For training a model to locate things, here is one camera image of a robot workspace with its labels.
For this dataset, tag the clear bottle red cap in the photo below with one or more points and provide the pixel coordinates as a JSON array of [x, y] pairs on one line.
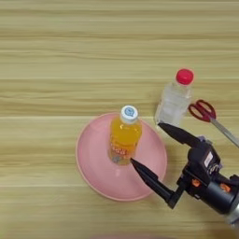
[[172, 102]]

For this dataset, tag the pink round plate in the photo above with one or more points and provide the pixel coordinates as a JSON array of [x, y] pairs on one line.
[[93, 161]]

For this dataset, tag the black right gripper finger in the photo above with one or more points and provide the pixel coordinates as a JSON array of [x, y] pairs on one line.
[[180, 133]]

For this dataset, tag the black box white label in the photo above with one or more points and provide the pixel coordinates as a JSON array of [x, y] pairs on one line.
[[203, 161]]

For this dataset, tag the orange juice bottle white cap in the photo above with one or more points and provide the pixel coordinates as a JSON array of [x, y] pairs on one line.
[[124, 137]]

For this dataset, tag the purple object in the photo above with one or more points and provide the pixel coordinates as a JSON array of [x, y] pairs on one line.
[[205, 140]]

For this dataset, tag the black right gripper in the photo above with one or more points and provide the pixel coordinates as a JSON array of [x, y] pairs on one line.
[[214, 194]]

